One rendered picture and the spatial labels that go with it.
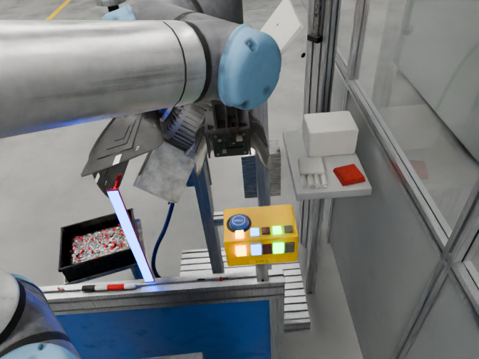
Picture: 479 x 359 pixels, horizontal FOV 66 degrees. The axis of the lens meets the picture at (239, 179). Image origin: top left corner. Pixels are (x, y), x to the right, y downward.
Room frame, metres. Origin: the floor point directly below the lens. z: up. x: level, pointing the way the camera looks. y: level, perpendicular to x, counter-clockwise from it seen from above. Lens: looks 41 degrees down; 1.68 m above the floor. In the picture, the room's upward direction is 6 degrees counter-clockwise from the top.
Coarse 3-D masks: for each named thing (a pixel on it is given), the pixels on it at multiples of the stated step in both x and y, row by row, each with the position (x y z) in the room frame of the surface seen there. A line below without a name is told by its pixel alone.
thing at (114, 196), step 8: (112, 192) 0.56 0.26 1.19; (112, 200) 0.56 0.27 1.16; (120, 200) 0.56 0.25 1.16; (120, 208) 0.56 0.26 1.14; (120, 216) 0.56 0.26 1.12; (128, 224) 0.56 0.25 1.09; (128, 232) 0.56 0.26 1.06; (128, 240) 0.56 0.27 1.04; (136, 240) 0.56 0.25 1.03; (136, 248) 0.56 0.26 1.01; (136, 256) 0.56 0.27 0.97; (144, 264) 0.56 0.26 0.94; (144, 272) 0.56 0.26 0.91; (152, 280) 0.56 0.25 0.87
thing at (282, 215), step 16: (240, 208) 0.59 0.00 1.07; (256, 208) 0.59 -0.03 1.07; (272, 208) 0.58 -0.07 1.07; (288, 208) 0.58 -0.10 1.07; (224, 224) 0.55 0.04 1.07; (256, 224) 0.54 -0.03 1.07; (272, 224) 0.53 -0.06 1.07; (288, 224) 0.53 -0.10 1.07; (224, 240) 0.51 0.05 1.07; (240, 240) 0.50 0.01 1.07; (256, 240) 0.50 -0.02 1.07; (272, 240) 0.50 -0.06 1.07; (288, 240) 0.50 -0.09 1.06; (240, 256) 0.50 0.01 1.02; (256, 256) 0.50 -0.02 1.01; (272, 256) 0.50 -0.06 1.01; (288, 256) 0.50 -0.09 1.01
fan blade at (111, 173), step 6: (108, 126) 1.00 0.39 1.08; (102, 132) 1.01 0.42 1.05; (96, 144) 1.01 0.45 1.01; (90, 156) 1.02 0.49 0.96; (126, 162) 0.90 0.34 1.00; (108, 168) 0.92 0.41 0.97; (114, 168) 0.91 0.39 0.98; (120, 168) 0.90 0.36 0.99; (96, 174) 0.94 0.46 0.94; (102, 174) 0.92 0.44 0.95; (108, 174) 0.91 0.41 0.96; (114, 174) 0.90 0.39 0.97; (102, 180) 0.91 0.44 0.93; (108, 180) 0.90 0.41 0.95; (114, 180) 0.88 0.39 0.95; (120, 180) 0.87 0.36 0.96; (102, 186) 0.90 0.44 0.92; (108, 186) 0.88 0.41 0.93
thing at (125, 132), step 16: (112, 128) 0.82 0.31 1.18; (128, 128) 0.79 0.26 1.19; (144, 128) 0.78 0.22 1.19; (160, 128) 0.77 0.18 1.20; (112, 144) 0.74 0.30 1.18; (128, 144) 0.72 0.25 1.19; (144, 144) 0.70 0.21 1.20; (160, 144) 0.67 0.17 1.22; (96, 160) 0.71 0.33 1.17; (112, 160) 0.68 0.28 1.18
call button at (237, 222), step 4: (232, 216) 0.56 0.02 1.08; (236, 216) 0.56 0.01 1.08; (240, 216) 0.56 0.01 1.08; (244, 216) 0.56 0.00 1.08; (232, 220) 0.55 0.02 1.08; (236, 220) 0.55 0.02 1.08; (240, 220) 0.55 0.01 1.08; (244, 220) 0.55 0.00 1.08; (232, 224) 0.54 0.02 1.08; (236, 224) 0.54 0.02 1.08; (240, 224) 0.53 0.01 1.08; (244, 224) 0.53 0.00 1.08; (232, 228) 0.53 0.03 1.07; (236, 228) 0.53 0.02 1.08; (240, 228) 0.53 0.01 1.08; (244, 228) 0.53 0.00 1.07
